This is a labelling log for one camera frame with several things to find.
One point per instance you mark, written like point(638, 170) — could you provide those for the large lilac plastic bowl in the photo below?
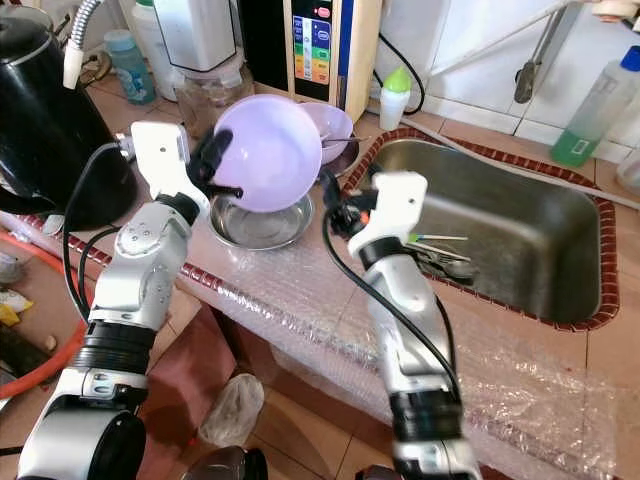
point(268, 152)

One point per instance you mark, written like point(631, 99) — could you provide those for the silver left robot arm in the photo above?
point(110, 330)

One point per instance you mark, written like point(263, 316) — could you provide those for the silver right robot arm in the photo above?
point(420, 340)

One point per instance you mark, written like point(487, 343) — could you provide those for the clear glass jar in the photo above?
point(210, 100)

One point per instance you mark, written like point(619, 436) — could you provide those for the stainless steel bowl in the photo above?
point(260, 224)

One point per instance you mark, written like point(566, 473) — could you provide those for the small lilac plastic bowl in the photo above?
point(335, 128)

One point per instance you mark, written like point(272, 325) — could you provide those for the chopsticks with green ends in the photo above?
point(440, 238)

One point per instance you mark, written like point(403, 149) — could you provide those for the white squeeze bottle green cap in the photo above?
point(394, 97)

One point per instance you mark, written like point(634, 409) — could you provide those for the metal utensil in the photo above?
point(448, 265)

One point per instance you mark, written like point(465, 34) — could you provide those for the white water filter unit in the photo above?
point(195, 35)

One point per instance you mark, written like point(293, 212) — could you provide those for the small teal bottle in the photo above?
point(128, 65)

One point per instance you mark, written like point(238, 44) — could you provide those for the tall white plastic bottle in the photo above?
point(148, 30)

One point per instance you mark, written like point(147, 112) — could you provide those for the water ioniser with colourful panel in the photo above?
point(320, 50)

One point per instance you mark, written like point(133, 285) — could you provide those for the stainless steel sink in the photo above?
point(500, 230)

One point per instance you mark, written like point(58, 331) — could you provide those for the black electric kettle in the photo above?
point(50, 120)

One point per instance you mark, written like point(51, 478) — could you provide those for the grey metal faucet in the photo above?
point(532, 62)

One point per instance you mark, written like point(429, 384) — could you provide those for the crumpled clear plastic bag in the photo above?
point(232, 408)

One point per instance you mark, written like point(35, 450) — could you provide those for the round metal lid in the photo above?
point(8, 268)

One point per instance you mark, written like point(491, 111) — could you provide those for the clear bottle green liquid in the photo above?
point(595, 110)

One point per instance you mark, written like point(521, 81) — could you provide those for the yellow crumpled wrapper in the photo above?
point(12, 310)

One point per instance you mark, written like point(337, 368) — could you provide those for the robot right leg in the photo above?
point(380, 473)

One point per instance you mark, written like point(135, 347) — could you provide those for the robot leg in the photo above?
point(380, 473)
point(225, 464)

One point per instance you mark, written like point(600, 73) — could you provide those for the dark cylindrical vegetable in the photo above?
point(20, 352)

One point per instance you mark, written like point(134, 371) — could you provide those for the robot left leg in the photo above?
point(225, 464)

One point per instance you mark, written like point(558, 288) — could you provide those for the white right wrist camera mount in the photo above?
point(392, 210)

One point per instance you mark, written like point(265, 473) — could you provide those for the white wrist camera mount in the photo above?
point(160, 160)
point(392, 210)

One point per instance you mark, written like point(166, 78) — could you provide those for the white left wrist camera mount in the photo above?
point(160, 160)

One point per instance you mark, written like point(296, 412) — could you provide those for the white wall pipe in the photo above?
point(500, 38)

